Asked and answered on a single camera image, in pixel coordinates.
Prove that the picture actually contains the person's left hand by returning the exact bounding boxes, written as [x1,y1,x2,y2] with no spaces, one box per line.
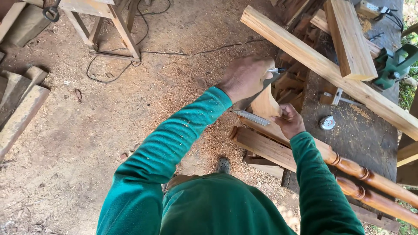
[216,55,276,104]

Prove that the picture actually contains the person's right hand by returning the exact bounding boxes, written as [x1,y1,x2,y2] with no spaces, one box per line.
[270,103,306,141]

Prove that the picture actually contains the curved wooden piece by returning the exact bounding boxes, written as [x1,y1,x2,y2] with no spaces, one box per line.
[250,84,283,122]

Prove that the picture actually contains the metal try square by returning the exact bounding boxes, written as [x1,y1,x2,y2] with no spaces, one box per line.
[233,72,281,126]

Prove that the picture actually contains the pile of wood offcuts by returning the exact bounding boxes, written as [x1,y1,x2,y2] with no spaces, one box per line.
[270,0,330,113]

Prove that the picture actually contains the long light wooden beam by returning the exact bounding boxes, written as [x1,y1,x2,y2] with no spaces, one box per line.
[240,5,418,141]

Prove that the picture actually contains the narrow wooden plank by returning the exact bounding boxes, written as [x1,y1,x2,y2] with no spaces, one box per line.
[310,9,382,59]

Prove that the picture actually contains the small metal angle tool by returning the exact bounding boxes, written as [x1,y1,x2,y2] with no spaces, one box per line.
[320,87,364,107]

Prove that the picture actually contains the turned wooden leg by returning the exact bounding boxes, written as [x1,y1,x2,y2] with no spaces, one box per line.
[228,126,418,228]
[239,116,418,209]

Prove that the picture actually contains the silver tape measure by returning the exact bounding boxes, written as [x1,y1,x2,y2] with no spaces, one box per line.
[319,115,336,131]

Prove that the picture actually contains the short thick wooden block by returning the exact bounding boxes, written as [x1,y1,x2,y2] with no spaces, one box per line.
[323,0,379,82]

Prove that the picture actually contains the flat wooden boards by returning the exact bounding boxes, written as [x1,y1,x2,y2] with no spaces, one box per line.
[243,150,285,179]

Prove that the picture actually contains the person's grey shoe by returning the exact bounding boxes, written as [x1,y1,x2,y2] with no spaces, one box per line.
[216,157,232,175]

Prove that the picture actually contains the green power tool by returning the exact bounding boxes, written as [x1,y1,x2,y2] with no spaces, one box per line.
[372,43,418,91]

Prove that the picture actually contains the person's green shirt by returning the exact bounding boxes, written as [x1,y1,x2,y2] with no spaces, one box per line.
[96,163,366,235]

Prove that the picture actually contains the dark wooden board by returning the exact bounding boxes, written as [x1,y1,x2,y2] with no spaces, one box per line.
[349,203,401,233]

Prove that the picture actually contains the stack of wooden boards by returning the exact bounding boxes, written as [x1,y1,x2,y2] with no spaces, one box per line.
[0,0,53,48]

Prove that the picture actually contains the heap of weathered wooden planks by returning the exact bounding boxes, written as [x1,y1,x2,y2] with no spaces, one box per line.
[0,65,51,164]

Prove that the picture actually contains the wooden trestle frame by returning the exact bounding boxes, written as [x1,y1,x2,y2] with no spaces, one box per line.
[23,0,142,62]

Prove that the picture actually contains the black cable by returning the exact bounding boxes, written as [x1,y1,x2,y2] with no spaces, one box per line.
[86,0,267,83]

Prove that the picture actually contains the wooden post pieces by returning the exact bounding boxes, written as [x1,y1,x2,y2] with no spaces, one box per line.
[396,95,418,187]

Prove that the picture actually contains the black metal ring hook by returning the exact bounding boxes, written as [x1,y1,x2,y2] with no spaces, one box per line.
[42,0,61,23]

